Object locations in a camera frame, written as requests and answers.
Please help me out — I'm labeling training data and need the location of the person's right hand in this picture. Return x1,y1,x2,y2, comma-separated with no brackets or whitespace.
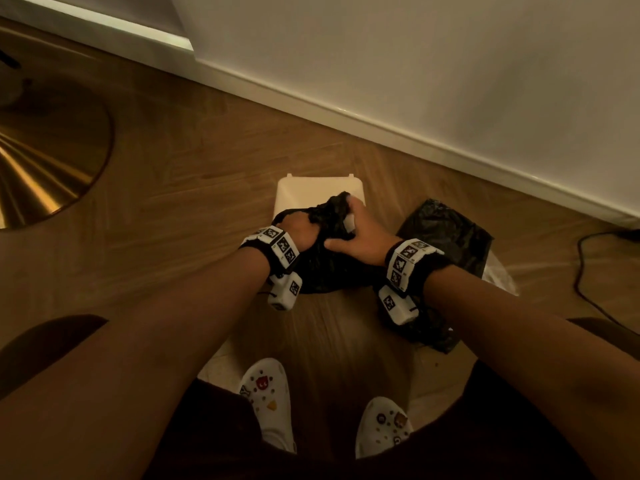
324,195,402,267

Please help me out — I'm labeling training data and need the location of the person's left hand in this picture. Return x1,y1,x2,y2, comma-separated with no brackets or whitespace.
276,212,321,253

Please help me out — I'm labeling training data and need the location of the black trash bag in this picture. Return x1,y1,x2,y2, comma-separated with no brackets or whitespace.
387,198,494,354
271,191,386,295

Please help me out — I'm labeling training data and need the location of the person's right forearm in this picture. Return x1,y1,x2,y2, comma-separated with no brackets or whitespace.
422,265,640,480

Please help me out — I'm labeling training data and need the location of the person's left forearm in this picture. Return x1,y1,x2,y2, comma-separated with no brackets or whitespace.
0,247,273,480

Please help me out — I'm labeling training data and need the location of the left wrist marker band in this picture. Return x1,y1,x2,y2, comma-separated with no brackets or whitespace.
239,226,301,278

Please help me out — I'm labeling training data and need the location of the wrist marker band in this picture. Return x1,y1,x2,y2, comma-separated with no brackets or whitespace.
239,226,301,278
383,238,455,298

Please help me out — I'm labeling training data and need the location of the white trash bin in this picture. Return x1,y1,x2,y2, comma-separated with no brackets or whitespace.
273,173,366,234

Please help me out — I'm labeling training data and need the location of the right wrist marker band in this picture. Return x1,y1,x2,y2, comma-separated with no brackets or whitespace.
383,238,455,298

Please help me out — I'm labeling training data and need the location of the white baseboard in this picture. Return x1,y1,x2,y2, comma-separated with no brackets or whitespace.
0,0,640,230

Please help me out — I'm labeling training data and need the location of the clear plastic bag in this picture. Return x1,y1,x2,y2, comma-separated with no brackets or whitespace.
481,251,520,297

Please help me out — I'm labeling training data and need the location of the white left clog shoe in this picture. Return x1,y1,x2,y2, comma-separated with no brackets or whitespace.
237,358,298,454

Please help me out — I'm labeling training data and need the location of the white clog shoe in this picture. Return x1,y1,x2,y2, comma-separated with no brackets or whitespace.
237,358,298,454
354,397,414,460

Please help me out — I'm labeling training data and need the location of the white right clog shoe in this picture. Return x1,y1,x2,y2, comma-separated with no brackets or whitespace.
354,397,414,460

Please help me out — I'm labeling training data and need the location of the round gold table base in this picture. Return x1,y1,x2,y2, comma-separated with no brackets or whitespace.
0,70,115,231

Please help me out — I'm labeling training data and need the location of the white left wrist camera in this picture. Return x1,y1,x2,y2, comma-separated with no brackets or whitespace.
267,271,304,312

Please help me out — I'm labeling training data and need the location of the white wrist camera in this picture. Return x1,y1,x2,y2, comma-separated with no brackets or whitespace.
377,285,420,327
267,271,304,312

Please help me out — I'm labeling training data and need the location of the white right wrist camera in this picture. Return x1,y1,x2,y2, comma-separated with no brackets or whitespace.
377,285,420,327

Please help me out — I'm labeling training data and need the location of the black cable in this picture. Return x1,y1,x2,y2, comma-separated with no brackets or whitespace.
573,229,640,336

